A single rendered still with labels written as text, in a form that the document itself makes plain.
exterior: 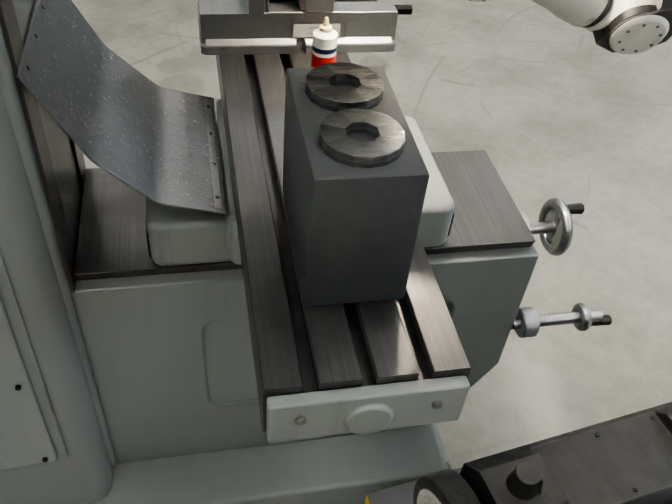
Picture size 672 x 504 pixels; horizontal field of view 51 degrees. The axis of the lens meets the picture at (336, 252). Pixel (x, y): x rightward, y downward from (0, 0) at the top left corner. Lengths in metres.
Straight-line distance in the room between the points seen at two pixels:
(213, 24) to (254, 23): 0.07
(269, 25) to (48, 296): 0.58
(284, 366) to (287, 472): 0.80
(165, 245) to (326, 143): 0.46
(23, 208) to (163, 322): 0.33
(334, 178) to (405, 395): 0.25
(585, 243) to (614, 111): 0.93
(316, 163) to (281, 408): 0.25
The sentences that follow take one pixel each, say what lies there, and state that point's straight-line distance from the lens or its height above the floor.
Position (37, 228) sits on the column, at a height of 0.88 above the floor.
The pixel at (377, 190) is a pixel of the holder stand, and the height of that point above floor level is 1.11.
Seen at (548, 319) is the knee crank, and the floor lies 0.53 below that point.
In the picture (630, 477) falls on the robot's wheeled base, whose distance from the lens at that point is 1.23.
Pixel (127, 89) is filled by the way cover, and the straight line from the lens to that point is 1.21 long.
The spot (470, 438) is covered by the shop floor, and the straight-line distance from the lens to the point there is 1.90.
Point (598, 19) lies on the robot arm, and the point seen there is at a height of 1.14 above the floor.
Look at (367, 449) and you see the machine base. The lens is 1.59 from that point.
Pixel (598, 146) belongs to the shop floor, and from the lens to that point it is 3.04.
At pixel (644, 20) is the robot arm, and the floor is 1.16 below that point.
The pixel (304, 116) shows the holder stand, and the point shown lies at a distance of 0.79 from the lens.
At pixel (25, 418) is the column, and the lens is 1.33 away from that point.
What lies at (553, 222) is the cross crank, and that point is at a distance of 1.49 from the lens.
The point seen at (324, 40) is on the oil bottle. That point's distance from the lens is 1.18.
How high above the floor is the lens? 1.56
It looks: 43 degrees down
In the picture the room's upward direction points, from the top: 6 degrees clockwise
